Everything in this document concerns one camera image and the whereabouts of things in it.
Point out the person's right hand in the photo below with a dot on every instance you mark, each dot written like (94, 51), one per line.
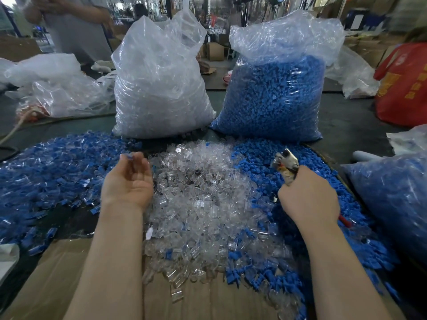
(310, 201)

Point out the person's left hand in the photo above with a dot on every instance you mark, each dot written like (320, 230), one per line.
(125, 189)

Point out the person's right fingers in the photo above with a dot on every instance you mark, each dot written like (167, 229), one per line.
(293, 183)

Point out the person's left fingers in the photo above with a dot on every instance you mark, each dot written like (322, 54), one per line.
(141, 164)

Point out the person's right forearm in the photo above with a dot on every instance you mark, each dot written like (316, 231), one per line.
(340, 273)

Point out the person's left forearm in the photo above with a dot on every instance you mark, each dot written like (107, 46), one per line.
(106, 266)

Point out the pile of blue plastic parts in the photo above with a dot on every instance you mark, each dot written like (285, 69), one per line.
(260, 156)

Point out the pile of transparent plastic parts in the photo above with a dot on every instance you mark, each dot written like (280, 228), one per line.
(203, 203)

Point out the white plastic tube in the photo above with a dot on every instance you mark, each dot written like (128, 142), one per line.
(365, 155)

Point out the clear bag of transparent parts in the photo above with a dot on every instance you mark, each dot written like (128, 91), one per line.
(160, 86)

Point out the clear bag of blue parts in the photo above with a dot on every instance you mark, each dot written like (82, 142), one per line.
(273, 96)

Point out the pile of blue-and-clear assembled parts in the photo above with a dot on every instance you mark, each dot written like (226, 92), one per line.
(50, 176)

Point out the bulging bag of assembled parts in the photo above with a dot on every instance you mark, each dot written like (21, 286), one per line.
(397, 196)

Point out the crumpled empty clear plastic bag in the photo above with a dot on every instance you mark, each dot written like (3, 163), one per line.
(56, 86)

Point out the white crumpled plastic bag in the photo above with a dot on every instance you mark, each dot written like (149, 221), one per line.
(408, 139)

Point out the brown cardboard box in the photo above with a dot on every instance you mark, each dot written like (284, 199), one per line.
(216, 51)

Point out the red bag with yellow print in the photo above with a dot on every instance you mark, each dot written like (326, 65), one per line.
(405, 86)

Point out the brown cardboard sheet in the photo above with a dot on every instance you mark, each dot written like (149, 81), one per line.
(43, 283)

